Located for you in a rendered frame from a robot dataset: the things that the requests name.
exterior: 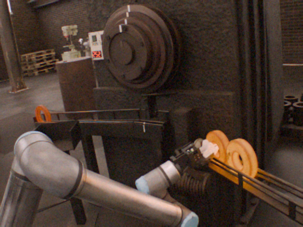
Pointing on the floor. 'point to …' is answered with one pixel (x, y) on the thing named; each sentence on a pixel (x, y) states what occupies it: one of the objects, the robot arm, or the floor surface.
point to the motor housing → (191, 191)
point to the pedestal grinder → (86, 48)
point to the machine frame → (196, 91)
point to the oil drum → (77, 85)
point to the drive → (274, 77)
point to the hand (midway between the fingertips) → (217, 147)
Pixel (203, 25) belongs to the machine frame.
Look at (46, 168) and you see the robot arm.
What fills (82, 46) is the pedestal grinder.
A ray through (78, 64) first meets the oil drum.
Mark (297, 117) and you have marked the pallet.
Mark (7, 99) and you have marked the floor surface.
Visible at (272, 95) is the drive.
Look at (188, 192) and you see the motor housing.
